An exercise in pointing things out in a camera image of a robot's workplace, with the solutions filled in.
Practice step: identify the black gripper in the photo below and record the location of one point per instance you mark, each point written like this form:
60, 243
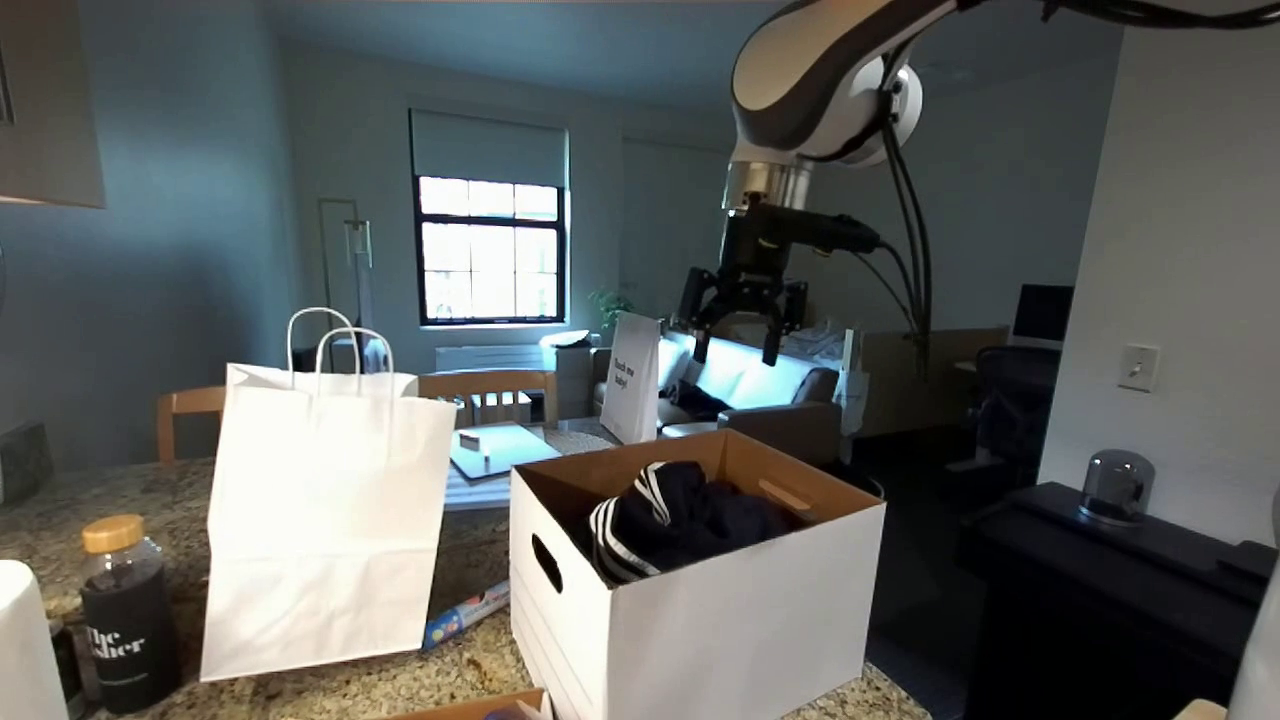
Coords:
750, 264

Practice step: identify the white cardboard box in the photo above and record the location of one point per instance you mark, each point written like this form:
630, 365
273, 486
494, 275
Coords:
720, 627

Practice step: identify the grey sofa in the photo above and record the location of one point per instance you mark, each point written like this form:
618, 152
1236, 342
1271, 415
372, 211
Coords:
787, 386

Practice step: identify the dark white-striped Adidas jacket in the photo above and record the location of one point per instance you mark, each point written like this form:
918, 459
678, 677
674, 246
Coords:
692, 512

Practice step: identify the white radiator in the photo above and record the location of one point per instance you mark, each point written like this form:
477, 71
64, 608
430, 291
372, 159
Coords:
494, 356

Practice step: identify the black-framed window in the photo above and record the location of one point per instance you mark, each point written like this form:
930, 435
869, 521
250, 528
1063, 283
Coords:
490, 255

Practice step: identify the wooden chair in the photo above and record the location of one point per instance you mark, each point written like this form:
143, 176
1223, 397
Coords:
186, 404
494, 388

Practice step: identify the pale blue flat tray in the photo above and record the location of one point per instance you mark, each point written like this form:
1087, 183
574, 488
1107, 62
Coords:
501, 450

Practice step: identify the dark desk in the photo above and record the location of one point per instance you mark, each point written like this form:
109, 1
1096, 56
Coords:
1004, 403

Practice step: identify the grey roller blind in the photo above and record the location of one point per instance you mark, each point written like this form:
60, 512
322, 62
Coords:
490, 147

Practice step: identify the open laptop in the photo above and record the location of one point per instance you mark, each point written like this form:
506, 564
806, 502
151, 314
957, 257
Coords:
1043, 319

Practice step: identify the glass dome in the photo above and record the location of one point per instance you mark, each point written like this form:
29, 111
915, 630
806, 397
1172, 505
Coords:
1119, 486

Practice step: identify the black cabinet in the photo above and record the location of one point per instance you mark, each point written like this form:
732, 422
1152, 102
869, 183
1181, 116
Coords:
1094, 613

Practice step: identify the white paper bag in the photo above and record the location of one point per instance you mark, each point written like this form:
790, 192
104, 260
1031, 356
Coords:
322, 532

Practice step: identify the dark jar with cork lid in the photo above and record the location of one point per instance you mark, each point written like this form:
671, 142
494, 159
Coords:
121, 627

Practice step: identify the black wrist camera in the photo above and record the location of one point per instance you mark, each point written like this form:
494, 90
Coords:
821, 229

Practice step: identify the white light switch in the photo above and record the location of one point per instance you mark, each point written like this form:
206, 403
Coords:
1138, 371

